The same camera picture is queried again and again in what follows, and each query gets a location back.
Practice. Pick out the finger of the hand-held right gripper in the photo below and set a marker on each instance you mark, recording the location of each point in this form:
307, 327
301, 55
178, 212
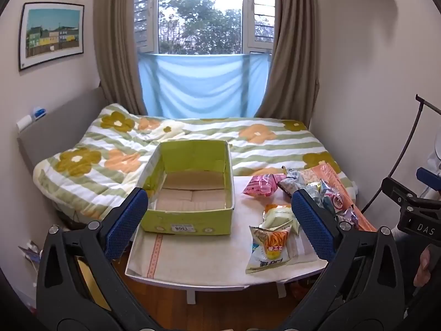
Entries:
396, 188
429, 178

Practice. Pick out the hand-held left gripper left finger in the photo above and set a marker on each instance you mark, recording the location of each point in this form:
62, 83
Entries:
128, 219

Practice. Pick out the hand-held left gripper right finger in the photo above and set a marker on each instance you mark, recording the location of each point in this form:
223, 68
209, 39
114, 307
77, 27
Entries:
314, 226

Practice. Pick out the green cardboard box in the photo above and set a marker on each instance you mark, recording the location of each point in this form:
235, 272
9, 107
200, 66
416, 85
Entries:
193, 196

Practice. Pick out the person's right hand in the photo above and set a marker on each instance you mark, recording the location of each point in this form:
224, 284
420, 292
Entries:
423, 265

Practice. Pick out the white round device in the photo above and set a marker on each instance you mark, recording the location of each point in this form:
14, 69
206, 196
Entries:
436, 158

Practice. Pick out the pink round print snack packet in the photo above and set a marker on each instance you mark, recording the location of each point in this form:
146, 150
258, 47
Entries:
336, 200

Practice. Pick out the purple snack packet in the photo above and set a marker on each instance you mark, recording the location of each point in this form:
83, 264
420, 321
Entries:
348, 218

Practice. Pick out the green and white snack packet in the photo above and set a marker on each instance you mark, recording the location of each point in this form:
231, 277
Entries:
279, 219

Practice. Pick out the silver snack packet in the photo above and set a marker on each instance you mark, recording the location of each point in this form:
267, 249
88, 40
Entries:
318, 188

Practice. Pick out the fries print snack packet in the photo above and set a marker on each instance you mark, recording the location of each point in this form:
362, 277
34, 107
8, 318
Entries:
270, 248

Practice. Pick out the white and black snack packet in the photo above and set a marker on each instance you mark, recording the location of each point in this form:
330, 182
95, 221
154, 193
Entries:
292, 181

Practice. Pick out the flower print striped blanket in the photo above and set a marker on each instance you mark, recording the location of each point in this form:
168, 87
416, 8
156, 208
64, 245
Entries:
113, 151

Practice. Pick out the orange floral tablecloth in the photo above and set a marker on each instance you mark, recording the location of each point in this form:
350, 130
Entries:
206, 255

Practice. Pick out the white table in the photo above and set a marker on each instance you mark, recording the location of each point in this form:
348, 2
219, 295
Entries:
193, 284

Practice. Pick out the grey bed headboard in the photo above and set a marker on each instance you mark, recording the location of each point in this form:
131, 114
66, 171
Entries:
62, 124

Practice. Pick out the white bottle with blue cap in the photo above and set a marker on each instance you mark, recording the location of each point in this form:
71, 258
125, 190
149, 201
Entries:
31, 119

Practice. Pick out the light blue cloth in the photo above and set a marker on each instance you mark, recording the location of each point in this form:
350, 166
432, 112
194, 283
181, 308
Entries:
203, 86

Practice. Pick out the brown curtain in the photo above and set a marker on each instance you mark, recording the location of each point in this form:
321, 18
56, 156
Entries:
293, 58
117, 41

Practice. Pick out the window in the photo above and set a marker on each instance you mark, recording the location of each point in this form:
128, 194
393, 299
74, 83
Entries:
203, 10

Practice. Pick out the framed wall picture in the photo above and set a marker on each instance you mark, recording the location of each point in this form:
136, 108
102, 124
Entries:
51, 34

